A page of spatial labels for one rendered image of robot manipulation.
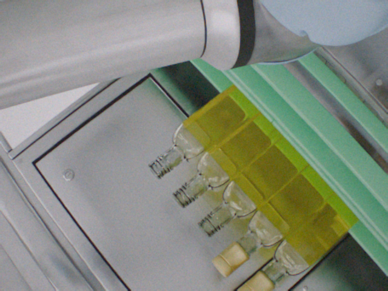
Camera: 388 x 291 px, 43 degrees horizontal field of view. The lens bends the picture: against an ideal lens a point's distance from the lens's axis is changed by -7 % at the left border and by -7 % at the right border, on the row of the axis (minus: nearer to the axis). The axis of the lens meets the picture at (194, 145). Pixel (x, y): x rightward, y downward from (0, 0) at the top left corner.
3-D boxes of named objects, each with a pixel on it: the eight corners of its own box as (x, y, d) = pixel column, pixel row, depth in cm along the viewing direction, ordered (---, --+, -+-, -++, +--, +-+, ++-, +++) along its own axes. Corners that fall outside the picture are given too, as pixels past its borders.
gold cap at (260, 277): (276, 286, 71) (253, 306, 70) (274, 289, 75) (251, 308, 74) (260, 268, 72) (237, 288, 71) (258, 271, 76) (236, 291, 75)
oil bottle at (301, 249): (361, 169, 82) (265, 257, 77) (371, 157, 77) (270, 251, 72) (384, 194, 80) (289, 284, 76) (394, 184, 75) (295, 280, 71)
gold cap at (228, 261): (232, 241, 77) (209, 260, 76) (236, 240, 74) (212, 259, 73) (247, 259, 77) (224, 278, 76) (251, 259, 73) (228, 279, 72)
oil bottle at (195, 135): (266, 70, 89) (167, 146, 84) (270, 53, 83) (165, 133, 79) (289, 93, 87) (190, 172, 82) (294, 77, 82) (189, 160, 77)
